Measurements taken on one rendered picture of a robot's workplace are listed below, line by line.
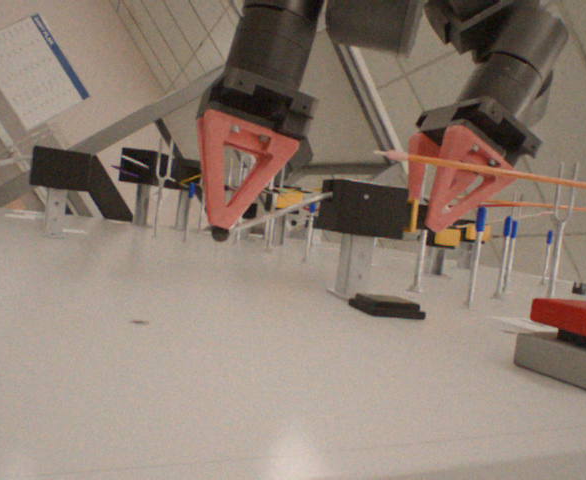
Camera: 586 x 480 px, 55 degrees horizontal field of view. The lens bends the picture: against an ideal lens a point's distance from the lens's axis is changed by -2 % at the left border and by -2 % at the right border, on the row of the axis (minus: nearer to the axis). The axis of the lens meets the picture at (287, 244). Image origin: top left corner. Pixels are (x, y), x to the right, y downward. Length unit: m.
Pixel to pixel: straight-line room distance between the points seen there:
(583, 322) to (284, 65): 0.25
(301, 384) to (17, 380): 0.09
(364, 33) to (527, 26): 0.16
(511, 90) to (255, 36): 0.21
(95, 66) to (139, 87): 0.62
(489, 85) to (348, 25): 0.14
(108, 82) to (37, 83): 0.88
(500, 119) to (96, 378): 0.36
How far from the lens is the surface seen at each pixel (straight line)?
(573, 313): 0.29
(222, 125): 0.40
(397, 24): 0.42
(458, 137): 0.46
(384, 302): 0.39
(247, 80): 0.38
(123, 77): 8.23
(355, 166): 1.84
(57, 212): 0.70
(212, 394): 0.19
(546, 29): 0.54
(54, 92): 8.09
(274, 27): 0.42
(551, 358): 0.29
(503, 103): 0.50
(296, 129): 0.39
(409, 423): 0.19
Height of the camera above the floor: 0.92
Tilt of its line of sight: 19 degrees up
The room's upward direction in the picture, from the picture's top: 55 degrees clockwise
